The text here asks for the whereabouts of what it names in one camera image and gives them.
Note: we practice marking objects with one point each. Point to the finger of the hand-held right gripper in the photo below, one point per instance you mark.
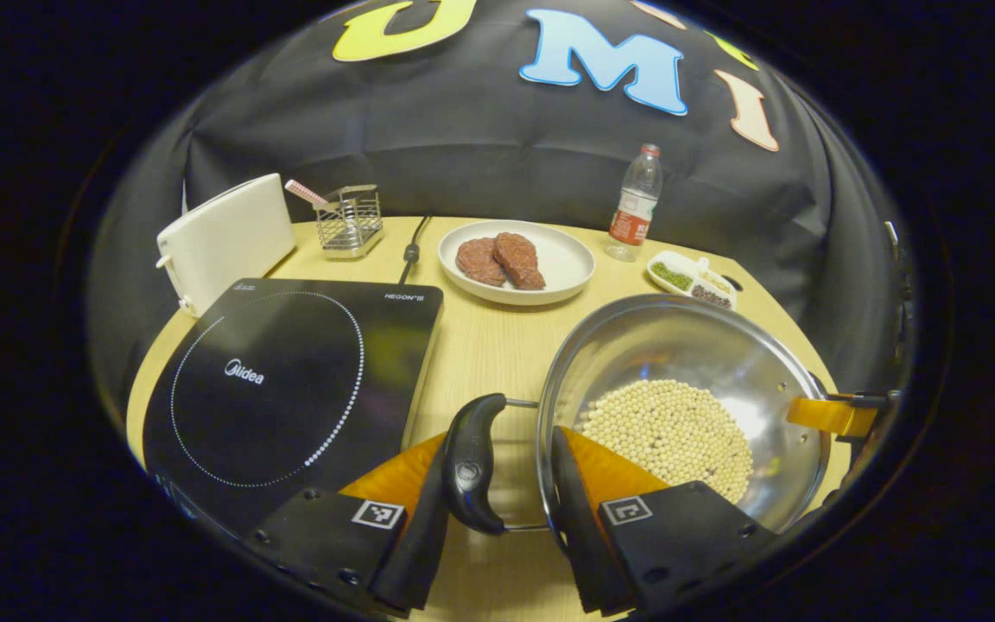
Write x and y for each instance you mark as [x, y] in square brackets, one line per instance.
[834, 415]

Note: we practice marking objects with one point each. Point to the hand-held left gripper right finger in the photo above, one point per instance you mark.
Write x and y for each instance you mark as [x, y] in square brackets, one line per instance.
[584, 553]

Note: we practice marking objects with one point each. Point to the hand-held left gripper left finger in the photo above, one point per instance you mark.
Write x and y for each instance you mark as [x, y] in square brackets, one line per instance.
[420, 561]

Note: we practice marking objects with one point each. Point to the black induction cooktop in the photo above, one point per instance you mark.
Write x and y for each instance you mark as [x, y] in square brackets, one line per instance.
[290, 389]

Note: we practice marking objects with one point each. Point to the pile of yellow soybeans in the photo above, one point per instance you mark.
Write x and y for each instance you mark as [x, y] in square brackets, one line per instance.
[670, 432]

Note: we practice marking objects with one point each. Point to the white divided bean dish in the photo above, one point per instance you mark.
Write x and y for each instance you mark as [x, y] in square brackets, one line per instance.
[692, 278]

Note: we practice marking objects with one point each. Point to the clear plastic water bottle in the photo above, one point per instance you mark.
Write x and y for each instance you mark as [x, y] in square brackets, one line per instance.
[633, 216]

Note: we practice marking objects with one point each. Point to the white round plate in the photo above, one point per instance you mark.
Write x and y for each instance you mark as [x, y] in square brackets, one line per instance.
[567, 259]

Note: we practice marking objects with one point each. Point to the brown meat patty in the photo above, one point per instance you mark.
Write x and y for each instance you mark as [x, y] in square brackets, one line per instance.
[478, 263]
[521, 259]

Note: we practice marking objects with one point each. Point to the white toaster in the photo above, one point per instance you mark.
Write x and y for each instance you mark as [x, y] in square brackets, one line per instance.
[230, 238]

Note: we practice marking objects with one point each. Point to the pink stick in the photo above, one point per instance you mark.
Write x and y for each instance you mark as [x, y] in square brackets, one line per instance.
[303, 192]

